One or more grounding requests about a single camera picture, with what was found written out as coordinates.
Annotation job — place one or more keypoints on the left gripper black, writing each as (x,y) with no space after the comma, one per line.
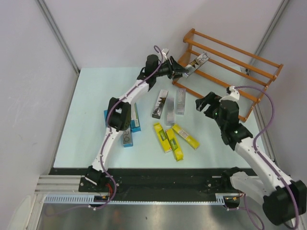
(174,65)

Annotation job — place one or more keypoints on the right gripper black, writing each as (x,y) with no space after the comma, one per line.
(210,98)

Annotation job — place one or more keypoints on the silver black R&O charcoal box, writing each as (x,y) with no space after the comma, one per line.
(196,63)

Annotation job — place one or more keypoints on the blue toothpaste box with barcode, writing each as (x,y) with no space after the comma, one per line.
(135,123)

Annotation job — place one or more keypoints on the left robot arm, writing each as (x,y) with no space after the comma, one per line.
(119,111)

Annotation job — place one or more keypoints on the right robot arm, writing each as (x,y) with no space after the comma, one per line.
(281,198)

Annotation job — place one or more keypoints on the orange wooden shelf rack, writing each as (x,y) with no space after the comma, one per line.
(227,65)

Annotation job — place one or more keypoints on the lilac Protefix toothpaste box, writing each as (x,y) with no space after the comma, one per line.
(180,101)

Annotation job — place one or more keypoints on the lilac text-side toothpaste box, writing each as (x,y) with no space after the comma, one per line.
(170,111)

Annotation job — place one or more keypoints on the yellow Curaprox box right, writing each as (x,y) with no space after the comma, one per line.
(186,136)

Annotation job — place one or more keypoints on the yellow curaprox box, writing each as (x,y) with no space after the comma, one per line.
(186,136)
(162,137)
(175,146)

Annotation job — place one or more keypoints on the yellow Curaprox box middle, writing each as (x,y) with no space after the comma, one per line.
(175,146)

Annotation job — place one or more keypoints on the yellow Curaprox box left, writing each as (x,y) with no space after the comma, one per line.
(162,137)

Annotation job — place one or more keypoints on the white blue R&O box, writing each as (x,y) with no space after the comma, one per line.
(127,138)

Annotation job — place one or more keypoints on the blue toothpaste box far left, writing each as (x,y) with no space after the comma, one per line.
(105,117)

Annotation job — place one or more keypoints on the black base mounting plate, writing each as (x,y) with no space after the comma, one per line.
(170,185)

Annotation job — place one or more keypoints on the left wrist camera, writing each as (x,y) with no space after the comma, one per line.
(165,52)

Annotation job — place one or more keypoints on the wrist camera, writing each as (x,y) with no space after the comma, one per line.
(232,94)
(165,52)

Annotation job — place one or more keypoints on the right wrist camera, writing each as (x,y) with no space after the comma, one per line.
(232,94)

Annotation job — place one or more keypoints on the aluminium frame rail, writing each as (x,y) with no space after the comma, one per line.
(58,184)

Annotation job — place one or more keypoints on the white slotted cable duct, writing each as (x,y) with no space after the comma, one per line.
(76,199)

